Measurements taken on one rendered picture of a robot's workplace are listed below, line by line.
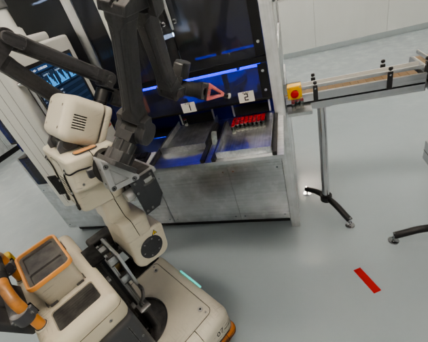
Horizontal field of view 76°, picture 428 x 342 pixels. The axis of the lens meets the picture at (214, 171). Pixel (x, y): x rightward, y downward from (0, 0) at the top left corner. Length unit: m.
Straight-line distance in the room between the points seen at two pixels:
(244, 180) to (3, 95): 1.33
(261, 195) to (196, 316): 0.87
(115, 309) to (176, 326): 0.51
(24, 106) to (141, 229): 0.71
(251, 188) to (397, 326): 1.04
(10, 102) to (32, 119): 0.10
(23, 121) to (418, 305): 2.05
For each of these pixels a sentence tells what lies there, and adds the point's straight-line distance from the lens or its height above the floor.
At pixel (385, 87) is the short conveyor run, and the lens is 1.73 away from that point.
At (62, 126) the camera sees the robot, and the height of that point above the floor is 1.32.
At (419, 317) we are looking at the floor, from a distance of 1.80.
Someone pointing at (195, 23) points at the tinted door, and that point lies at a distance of 1.51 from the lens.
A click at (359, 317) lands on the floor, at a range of 1.75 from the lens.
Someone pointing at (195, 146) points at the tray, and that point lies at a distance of 1.44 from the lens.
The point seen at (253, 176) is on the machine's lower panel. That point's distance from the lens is 1.81.
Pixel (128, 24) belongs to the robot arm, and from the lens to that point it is 0.73.
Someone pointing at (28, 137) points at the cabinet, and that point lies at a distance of 1.49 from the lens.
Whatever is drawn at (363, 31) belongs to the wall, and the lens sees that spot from 6.32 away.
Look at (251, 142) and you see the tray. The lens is 1.36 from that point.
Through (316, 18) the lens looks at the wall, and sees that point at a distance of 6.13.
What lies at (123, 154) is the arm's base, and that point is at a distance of 0.86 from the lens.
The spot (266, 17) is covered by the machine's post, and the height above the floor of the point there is 1.37.
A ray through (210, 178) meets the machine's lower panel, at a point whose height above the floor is 0.50.
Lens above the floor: 1.54
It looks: 32 degrees down
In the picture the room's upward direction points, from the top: 18 degrees counter-clockwise
